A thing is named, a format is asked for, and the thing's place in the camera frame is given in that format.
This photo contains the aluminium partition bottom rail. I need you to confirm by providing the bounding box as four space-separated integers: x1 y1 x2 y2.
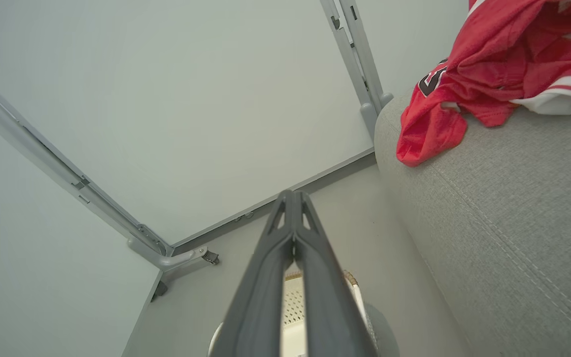
171 148 377 251

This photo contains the grey fabric sofa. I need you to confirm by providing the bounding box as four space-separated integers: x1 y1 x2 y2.
374 92 571 357

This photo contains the red and white jersey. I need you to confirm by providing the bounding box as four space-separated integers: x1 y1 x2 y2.
396 0 571 168

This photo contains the grey metal partition leg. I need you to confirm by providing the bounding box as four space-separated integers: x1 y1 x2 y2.
0 69 209 272
319 0 395 140

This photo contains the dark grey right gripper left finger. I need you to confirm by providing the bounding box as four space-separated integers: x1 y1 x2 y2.
209 190 296 357

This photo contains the white perforated laundry basket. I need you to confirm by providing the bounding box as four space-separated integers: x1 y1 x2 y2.
208 267 381 357

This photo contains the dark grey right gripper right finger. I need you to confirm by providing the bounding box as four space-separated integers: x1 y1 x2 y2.
293 190 380 357

